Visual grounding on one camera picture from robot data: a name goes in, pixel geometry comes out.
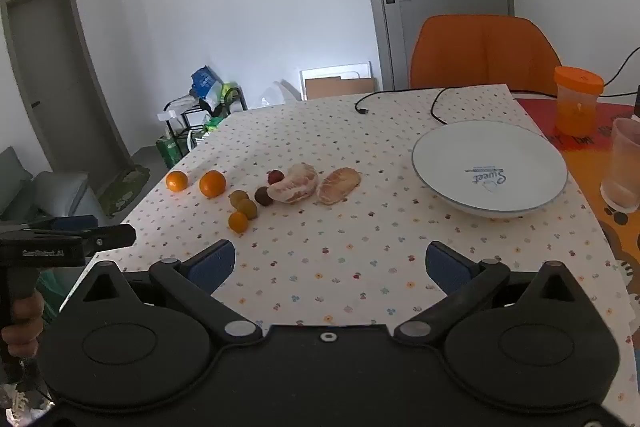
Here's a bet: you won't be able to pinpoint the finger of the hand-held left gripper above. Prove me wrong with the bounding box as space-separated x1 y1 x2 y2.
86 223 137 258
0 215 99 235

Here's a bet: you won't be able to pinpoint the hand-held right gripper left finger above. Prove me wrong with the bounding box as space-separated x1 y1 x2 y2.
75 239 264 348

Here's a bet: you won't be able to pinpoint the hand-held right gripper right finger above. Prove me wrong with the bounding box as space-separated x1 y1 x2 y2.
394 241 583 348

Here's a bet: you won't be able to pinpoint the large orange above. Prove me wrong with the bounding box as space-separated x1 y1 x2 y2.
199 170 227 198

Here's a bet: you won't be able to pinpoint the white plate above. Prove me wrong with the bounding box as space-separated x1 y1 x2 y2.
411 120 569 219

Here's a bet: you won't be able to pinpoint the pale peeled pomelo segment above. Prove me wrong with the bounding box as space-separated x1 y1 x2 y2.
266 163 319 204

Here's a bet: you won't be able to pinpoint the pinkish peeled pomelo segment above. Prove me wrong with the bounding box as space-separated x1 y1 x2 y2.
316 167 362 206

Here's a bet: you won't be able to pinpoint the person's left hand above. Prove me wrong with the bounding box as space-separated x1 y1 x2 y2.
1 292 45 358

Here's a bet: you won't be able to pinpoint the grey sofa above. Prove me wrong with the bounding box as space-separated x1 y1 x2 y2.
0 147 101 228

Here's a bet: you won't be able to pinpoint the teal cloth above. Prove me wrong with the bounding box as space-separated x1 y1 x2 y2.
41 257 91 324

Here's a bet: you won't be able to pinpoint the green floor mat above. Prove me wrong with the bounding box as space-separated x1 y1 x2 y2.
97 164 151 219

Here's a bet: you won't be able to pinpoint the green box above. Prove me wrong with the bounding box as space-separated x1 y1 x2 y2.
156 134 187 168

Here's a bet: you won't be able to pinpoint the dark interior door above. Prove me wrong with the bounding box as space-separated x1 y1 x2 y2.
0 0 133 208

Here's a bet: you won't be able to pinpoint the crumpled clear plastic bag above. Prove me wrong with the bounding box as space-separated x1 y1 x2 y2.
0 382 53 424

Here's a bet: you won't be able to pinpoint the floral white tablecloth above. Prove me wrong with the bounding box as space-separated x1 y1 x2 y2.
120 83 633 427

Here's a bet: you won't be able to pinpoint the green plastic bag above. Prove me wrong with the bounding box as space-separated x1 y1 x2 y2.
205 82 237 118

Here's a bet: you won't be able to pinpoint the black metal rack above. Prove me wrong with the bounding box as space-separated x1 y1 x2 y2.
165 87 247 158

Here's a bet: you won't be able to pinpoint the orange patterned table mat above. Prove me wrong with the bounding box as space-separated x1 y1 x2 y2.
515 97 640 288

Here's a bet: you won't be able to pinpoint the blue plastic bag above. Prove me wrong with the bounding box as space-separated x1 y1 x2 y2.
190 66 223 100

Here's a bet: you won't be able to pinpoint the white plastic bag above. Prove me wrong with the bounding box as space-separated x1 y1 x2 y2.
262 79 302 108

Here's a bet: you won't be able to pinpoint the frosted plastic cup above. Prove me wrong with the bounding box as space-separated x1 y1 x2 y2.
600 117 640 214

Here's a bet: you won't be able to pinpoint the cardboard sheet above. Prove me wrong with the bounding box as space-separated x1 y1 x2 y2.
306 77 376 100

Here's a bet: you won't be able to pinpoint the orange lidded jar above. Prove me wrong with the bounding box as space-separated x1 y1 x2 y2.
554 66 605 136

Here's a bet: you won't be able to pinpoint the orange chair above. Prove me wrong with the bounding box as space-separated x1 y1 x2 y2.
410 14 560 98

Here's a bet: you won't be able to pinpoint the white board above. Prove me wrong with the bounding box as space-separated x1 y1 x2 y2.
299 61 373 100

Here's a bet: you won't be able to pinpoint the black usb cable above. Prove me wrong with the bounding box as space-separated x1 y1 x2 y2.
355 87 448 126

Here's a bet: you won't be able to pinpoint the black power cable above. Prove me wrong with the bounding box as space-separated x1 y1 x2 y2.
515 47 640 100

